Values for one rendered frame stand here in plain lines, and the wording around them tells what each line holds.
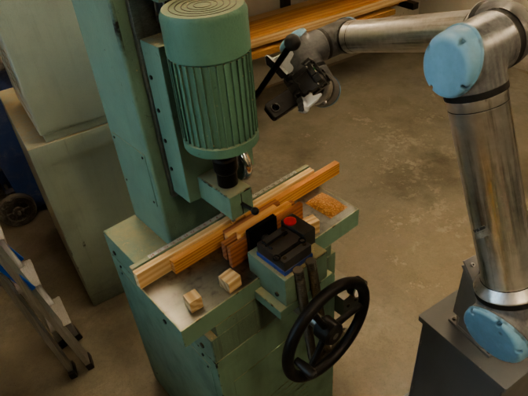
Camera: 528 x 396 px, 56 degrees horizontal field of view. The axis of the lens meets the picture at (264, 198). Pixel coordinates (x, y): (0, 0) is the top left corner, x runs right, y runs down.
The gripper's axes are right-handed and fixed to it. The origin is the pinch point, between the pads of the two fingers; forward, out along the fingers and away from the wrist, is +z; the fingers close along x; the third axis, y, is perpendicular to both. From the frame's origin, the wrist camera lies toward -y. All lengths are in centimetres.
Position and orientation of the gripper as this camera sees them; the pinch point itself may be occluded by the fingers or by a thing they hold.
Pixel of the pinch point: (281, 85)
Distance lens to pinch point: 112.9
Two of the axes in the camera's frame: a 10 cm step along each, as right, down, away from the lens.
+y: 7.6, -5.4, -3.5
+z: -3.4, 1.3, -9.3
